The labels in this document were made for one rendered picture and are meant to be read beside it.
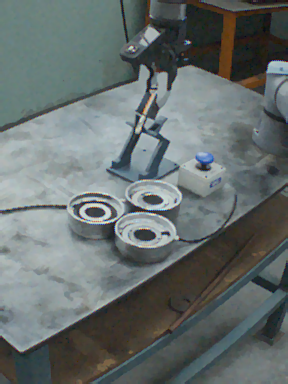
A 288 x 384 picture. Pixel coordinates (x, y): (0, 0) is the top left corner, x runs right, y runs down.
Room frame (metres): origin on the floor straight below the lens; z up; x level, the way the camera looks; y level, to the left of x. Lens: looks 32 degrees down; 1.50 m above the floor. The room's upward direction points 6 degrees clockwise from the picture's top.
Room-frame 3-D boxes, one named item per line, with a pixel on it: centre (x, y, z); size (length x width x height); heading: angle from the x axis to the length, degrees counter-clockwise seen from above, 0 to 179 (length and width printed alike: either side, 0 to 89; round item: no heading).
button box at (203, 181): (1.19, -0.12, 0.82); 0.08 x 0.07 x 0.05; 142
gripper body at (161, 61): (1.26, -0.01, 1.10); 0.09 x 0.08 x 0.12; 145
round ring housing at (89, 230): (1.01, 0.08, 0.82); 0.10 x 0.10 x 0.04
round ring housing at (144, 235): (0.95, -0.01, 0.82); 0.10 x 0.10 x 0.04
